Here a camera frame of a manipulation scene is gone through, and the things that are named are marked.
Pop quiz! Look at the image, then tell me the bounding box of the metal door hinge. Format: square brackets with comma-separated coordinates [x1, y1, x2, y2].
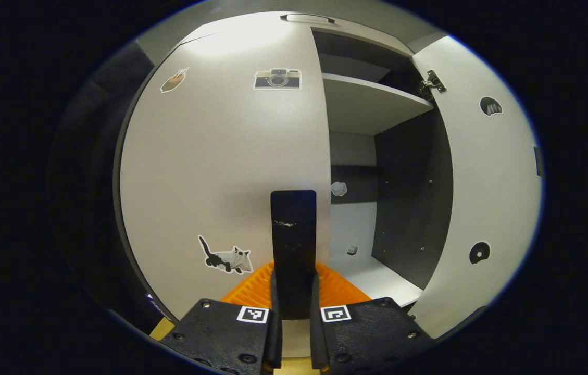
[419, 70, 447, 99]

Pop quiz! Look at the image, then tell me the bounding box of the grey double-door shoe cabinet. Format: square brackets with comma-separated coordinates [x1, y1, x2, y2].
[112, 9, 455, 334]

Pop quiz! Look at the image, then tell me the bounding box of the grey cabinet door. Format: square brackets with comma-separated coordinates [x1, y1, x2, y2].
[119, 23, 332, 359]
[409, 35, 543, 339]

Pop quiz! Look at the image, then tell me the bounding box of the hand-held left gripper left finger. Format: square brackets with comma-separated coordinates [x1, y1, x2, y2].
[160, 260, 283, 375]

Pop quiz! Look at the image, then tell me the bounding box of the thin curved black cabinet handle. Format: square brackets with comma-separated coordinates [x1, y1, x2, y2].
[280, 14, 336, 24]

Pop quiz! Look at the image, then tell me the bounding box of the black door handle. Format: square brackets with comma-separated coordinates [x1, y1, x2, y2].
[270, 190, 318, 320]

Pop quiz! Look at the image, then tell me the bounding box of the black backdrop cloth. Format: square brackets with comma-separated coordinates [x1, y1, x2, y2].
[49, 42, 169, 334]

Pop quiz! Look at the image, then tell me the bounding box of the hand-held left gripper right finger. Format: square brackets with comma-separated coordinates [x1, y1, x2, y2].
[308, 262, 436, 373]

